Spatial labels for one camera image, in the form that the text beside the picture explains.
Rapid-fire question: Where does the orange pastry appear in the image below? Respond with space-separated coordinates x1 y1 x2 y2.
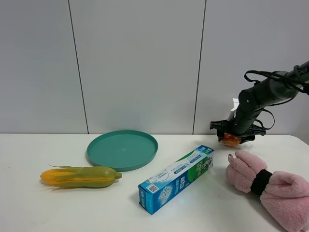
220 133 240 148

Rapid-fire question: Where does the blue green toothpaste box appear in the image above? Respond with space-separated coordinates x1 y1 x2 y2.
138 145 214 215

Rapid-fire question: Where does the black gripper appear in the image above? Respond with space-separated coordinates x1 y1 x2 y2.
210 120 266 144

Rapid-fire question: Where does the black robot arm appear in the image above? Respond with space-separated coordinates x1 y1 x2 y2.
210 62 309 146

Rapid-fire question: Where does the teal round plastic plate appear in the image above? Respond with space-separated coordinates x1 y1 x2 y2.
86 130 158 172

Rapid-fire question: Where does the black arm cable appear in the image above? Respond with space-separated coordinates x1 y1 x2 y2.
243 64 309 130

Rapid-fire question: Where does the pink fluffy towel roll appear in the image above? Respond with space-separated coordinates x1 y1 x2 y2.
226 150 309 232

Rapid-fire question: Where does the black elastic band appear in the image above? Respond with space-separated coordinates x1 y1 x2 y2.
251 169 273 197

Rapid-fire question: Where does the toy corn cob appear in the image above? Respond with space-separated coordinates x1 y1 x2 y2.
40 166 122 190

